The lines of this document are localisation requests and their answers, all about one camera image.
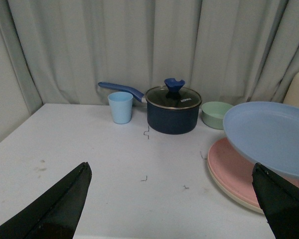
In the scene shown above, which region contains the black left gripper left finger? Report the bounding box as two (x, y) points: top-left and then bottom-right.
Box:
(0, 162), (92, 239)

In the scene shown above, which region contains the blue plate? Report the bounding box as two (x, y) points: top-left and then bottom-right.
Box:
(223, 102), (299, 180)

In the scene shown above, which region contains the light blue cup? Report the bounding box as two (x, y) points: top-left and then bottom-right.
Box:
(108, 92), (134, 124)

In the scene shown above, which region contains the glass pot lid blue knob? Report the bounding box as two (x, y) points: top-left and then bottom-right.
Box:
(146, 78), (202, 110)

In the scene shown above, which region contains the dark blue saucepan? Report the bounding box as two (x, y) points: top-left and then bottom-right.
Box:
(98, 82), (201, 134)

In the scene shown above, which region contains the pink plate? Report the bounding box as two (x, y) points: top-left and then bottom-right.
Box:
(207, 137), (299, 207)

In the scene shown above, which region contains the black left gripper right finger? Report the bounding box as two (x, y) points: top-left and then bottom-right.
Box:
(252, 163), (299, 239)

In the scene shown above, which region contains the green bowl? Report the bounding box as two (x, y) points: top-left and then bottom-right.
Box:
(201, 102), (233, 130)

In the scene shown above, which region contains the beige plate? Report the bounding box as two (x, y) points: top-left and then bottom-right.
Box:
(207, 162), (264, 215)

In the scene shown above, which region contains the grey curtain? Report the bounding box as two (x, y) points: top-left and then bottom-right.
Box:
(0, 0), (299, 114)

